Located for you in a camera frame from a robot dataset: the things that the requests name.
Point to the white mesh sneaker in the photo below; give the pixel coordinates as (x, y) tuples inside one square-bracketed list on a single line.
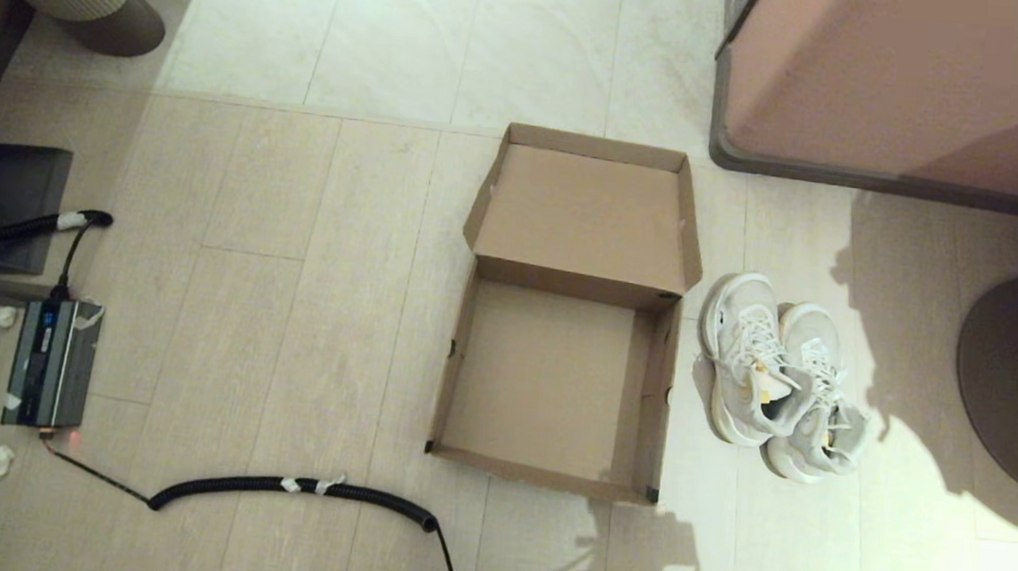
[(740, 315), (819, 330)]

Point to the grey metal power supply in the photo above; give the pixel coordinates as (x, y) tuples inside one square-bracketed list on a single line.
[(51, 370)]

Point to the brown cardboard shoe box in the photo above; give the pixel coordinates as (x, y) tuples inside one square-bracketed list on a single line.
[(556, 378)]

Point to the brown round stand base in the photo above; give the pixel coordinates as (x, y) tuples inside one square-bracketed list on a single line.
[(1013, 383)]

